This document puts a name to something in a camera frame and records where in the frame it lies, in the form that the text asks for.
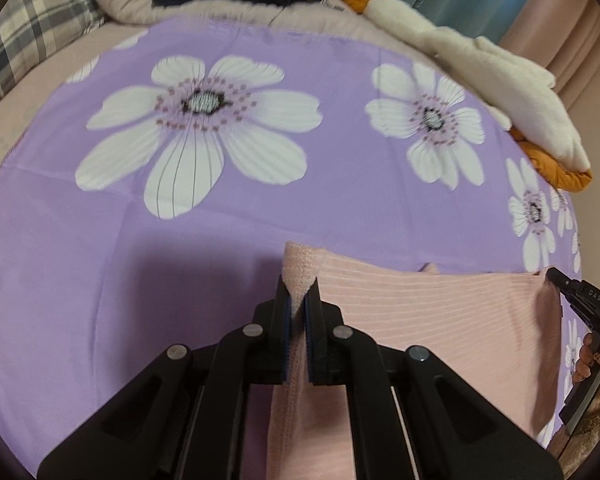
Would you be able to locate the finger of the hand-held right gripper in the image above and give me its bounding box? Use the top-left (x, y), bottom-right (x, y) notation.
top-left (545, 266), bottom-right (581, 306)

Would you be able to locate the person's right forearm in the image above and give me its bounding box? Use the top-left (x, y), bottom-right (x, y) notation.
top-left (550, 390), bottom-right (600, 480)

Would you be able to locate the white plush goose toy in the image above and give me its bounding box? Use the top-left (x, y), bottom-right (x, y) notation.
top-left (342, 0), bottom-right (593, 193)

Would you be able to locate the pink ribbed garment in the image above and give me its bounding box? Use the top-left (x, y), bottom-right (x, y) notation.
top-left (267, 241), bottom-right (565, 480)

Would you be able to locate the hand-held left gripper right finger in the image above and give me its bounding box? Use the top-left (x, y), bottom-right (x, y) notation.
top-left (302, 276), bottom-right (565, 480)

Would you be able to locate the pink curtain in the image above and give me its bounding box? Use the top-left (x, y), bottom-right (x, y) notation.
top-left (497, 0), bottom-right (600, 131)

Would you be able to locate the person's right hand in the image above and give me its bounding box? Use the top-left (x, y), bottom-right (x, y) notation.
top-left (571, 332), bottom-right (600, 386)

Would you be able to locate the grey plaid pillow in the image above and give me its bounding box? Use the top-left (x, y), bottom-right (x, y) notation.
top-left (0, 0), bottom-right (106, 126)

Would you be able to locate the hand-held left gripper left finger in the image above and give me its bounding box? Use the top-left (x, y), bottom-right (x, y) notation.
top-left (36, 274), bottom-right (293, 480)

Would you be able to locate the purple floral bedsheet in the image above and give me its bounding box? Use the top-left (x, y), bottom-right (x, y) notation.
top-left (0, 15), bottom-right (583, 480)

